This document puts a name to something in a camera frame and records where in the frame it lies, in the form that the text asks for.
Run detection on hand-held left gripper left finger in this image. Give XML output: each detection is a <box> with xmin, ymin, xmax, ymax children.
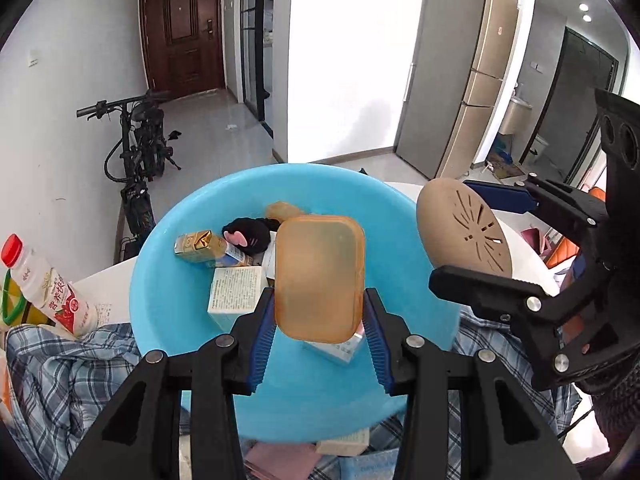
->
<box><xmin>60</xmin><ymin>287</ymin><xmax>276</xmax><ymax>480</ymax></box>

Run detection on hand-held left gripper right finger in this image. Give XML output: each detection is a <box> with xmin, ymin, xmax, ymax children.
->
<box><xmin>362</xmin><ymin>287</ymin><xmax>581</xmax><ymax>480</ymax></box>

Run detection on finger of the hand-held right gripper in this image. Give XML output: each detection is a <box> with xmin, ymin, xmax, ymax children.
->
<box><xmin>429</xmin><ymin>259</ymin><xmax>622</xmax><ymax>392</ymax></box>
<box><xmin>462</xmin><ymin>172</ymin><xmax>610</xmax><ymax>246</ymax></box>

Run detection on tan perforated round lid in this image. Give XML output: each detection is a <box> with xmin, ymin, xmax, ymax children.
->
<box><xmin>416</xmin><ymin>177</ymin><xmax>514</xmax><ymax>281</ymax></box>

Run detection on blue plastic basin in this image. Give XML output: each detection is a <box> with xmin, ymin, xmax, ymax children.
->
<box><xmin>129</xmin><ymin>162</ymin><xmax>463</xmax><ymax>443</ymax></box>

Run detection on person's right forearm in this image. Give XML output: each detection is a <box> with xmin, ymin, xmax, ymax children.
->
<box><xmin>575</xmin><ymin>360</ymin><xmax>640</xmax><ymax>461</ymax></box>

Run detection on patterned floor mat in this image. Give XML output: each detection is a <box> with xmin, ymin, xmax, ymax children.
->
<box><xmin>485</xmin><ymin>152</ymin><xmax>528</xmax><ymax>183</ymax></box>

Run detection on pink bag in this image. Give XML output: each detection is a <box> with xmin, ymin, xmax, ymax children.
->
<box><xmin>520</xmin><ymin>227</ymin><xmax>551</xmax><ymax>261</ymax></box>

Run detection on white toilet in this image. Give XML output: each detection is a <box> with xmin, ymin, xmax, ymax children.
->
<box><xmin>527</xmin><ymin>136</ymin><xmax>551</xmax><ymax>163</ymax></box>

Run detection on white printed box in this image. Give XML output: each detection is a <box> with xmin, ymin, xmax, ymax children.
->
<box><xmin>207</xmin><ymin>266</ymin><xmax>271</xmax><ymax>332</ymax></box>

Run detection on bathroom sink cabinet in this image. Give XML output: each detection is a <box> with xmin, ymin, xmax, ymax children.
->
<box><xmin>500</xmin><ymin>97</ymin><xmax>533</xmax><ymax>136</ymax></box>

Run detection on orange chair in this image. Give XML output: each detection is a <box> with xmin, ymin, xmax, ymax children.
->
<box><xmin>545</xmin><ymin>187</ymin><xmax>606</xmax><ymax>271</ymax></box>

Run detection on dark interior door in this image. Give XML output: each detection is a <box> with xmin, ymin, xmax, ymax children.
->
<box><xmin>517</xmin><ymin>27</ymin><xmax>620</xmax><ymax>183</ymax></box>

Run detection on pink collapsible cup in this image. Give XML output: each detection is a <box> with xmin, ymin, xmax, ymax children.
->
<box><xmin>247</xmin><ymin>442</ymin><xmax>318</xmax><ymax>480</ymax></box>

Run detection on black cat paw toy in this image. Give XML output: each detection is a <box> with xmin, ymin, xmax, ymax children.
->
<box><xmin>221</xmin><ymin>216</ymin><xmax>281</xmax><ymax>253</ymax></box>

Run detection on beige refrigerator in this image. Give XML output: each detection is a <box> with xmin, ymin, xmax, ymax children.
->
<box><xmin>395</xmin><ymin>0</ymin><xmax>521</xmax><ymax>181</ymax></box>

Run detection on gold and blue carton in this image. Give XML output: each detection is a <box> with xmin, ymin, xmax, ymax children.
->
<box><xmin>174</xmin><ymin>230</ymin><xmax>253</xmax><ymax>268</ymax></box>

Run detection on blue plaid cloth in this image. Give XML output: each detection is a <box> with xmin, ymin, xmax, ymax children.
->
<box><xmin>5</xmin><ymin>307</ymin><xmax>581</xmax><ymax>480</ymax></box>

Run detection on milk bottle with red cap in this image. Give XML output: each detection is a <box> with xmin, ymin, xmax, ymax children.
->
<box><xmin>1</xmin><ymin>233</ymin><xmax>98</xmax><ymax>338</ymax></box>

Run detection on black bicycle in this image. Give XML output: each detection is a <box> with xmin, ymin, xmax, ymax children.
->
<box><xmin>76</xmin><ymin>89</ymin><xmax>183</xmax><ymax>256</ymax></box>

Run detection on black framed glass door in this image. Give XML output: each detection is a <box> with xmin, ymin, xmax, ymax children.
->
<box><xmin>240</xmin><ymin>0</ymin><xmax>276</xmax><ymax>138</ymax></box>

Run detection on brown entry door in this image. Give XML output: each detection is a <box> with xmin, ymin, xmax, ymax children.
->
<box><xmin>138</xmin><ymin>0</ymin><xmax>227</xmax><ymax>101</ymax></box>

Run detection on black cable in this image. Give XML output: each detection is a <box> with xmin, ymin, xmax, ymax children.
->
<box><xmin>557</xmin><ymin>402</ymin><xmax>598</xmax><ymax>441</ymax></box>

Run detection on yellow bottle with green handle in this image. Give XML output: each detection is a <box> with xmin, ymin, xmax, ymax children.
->
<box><xmin>0</xmin><ymin>270</ymin><xmax>56</xmax><ymax>333</ymax></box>

